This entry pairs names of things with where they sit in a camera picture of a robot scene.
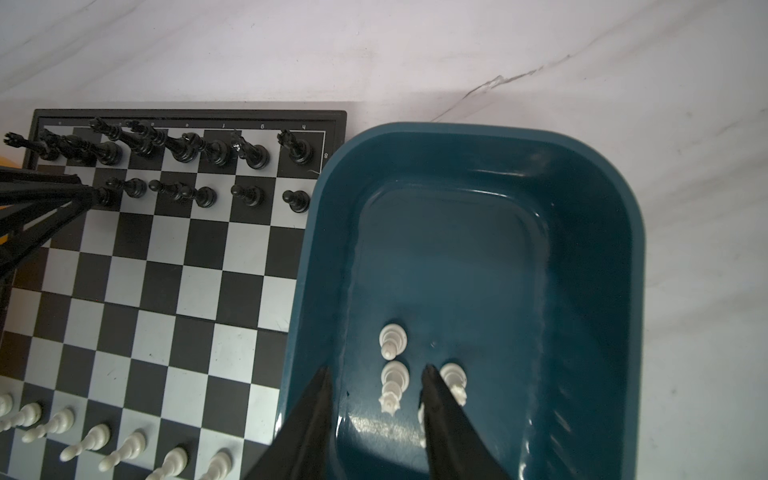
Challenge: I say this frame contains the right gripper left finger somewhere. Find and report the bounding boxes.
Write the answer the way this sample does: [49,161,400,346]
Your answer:
[245,366,332,479]

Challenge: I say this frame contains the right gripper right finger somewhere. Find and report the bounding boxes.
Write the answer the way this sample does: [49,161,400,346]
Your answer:
[421,364,510,479]

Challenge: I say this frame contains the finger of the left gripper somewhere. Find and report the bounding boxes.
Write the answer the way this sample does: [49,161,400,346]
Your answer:
[1,201,92,278]
[1,167,99,204]

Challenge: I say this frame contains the white pieces in teal tray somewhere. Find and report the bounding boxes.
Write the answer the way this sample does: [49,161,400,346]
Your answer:
[377,322,469,448]

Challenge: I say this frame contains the black chess pieces row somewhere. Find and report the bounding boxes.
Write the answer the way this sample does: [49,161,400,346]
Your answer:
[24,118,334,229]

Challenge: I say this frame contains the black white chess board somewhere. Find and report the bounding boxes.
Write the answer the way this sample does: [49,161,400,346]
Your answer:
[1,110,346,479]

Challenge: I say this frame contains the white chess pieces row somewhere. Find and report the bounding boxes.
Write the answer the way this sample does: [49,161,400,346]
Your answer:
[1,393,232,479]

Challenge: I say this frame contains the teal plastic tray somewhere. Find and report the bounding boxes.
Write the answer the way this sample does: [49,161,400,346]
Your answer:
[276,123,645,479]

